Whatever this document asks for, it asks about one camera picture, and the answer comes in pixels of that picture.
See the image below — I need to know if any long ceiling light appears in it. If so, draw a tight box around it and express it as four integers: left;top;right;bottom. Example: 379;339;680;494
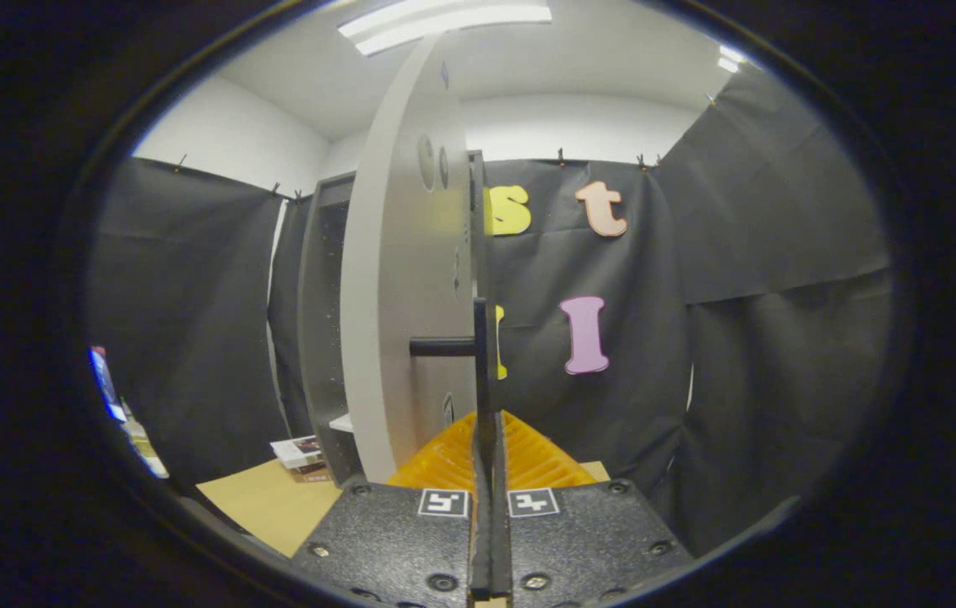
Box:
337;0;553;57

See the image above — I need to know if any black door handle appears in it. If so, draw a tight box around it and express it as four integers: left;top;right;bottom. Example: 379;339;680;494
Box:
409;297;489;423

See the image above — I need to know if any blue and white object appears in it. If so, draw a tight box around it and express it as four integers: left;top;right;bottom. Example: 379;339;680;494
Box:
90;345;170;480

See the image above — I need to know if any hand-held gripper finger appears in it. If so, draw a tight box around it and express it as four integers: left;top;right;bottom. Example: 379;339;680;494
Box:
291;411;492;605
491;411;695;607

